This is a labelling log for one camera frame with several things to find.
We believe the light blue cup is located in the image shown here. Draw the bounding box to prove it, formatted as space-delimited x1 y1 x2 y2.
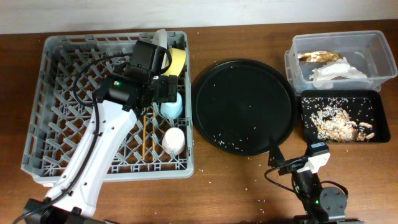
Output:
160 93 183 119

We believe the wooden chopstick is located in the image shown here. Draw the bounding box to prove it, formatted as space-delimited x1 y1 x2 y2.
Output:
142 113 147 161
151 108 156 162

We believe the white plate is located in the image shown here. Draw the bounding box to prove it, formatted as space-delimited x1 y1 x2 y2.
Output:
152 29 168 69

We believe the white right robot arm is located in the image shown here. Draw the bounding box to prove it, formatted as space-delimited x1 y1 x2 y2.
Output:
264 138 361 224

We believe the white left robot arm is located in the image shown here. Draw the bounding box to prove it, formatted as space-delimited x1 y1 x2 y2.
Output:
15 40 178 223

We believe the grey plastic dishwasher rack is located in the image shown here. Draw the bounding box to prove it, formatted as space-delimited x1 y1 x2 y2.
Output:
21 32 194 187

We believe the food scraps and rice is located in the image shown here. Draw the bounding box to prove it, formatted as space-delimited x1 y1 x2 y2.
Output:
301 97 377 142

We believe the round black tray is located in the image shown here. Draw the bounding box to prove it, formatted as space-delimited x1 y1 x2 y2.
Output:
192 59 297 156

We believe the white pink cup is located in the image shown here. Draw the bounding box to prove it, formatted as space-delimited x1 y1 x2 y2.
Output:
162 128 185 156

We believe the black rectangular food tray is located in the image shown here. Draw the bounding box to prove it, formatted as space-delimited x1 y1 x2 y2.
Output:
300 90 391 143

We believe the crumpled white paper napkin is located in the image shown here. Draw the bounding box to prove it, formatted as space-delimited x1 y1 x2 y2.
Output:
309 57 368 82

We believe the golden crumpled wrapper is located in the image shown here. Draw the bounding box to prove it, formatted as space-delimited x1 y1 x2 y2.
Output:
298 51 343 63

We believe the clear plastic bin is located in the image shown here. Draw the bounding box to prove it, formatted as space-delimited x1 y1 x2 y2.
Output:
285 30 397 93

